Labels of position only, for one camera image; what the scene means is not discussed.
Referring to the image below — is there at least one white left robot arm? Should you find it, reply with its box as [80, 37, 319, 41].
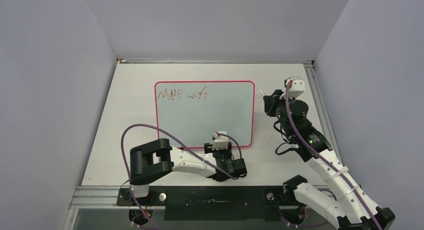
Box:
[129, 136, 248, 205]

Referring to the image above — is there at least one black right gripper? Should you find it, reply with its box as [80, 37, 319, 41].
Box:
[264, 89, 296, 138]

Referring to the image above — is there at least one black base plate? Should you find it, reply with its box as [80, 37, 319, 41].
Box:
[116, 185, 306, 223]

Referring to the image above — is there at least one aluminium rail frame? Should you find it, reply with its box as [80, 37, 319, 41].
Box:
[70, 59, 338, 209]

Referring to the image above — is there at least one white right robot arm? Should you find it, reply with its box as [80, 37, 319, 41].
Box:
[263, 90, 396, 229]

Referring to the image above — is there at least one whiteboard with pink frame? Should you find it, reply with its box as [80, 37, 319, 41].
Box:
[154, 80, 256, 149]

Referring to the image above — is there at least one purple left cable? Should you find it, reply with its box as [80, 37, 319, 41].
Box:
[120, 124, 243, 230]

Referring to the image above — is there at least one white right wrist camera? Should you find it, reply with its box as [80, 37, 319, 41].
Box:
[282, 77, 306, 98]

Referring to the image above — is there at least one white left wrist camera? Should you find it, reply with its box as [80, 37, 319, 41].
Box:
[212, 131, 229, 150]

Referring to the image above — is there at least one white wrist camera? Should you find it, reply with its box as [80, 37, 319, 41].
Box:
[212, 131, 229, 150]
[282, 77, 306, 98]

